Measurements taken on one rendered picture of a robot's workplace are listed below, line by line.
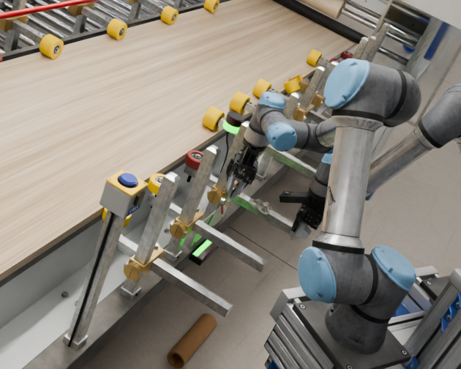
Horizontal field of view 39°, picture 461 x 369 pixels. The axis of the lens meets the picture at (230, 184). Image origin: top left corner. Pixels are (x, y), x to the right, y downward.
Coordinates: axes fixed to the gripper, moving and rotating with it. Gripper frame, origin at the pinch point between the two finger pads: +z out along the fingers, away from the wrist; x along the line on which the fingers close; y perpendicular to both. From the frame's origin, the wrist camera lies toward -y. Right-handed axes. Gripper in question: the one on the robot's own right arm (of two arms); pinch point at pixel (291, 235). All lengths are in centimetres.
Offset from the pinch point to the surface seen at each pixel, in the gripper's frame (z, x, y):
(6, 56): -4, 3, -130
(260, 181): 12, 44, -27
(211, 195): -3.2, -8.6, -29.1
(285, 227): -2.6, -1.5, -2.7
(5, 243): -9, -84, -52
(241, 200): -2.9, -1.5, -20.6
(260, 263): -2.0, -26.4, -1.4
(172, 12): -17, 99, -114
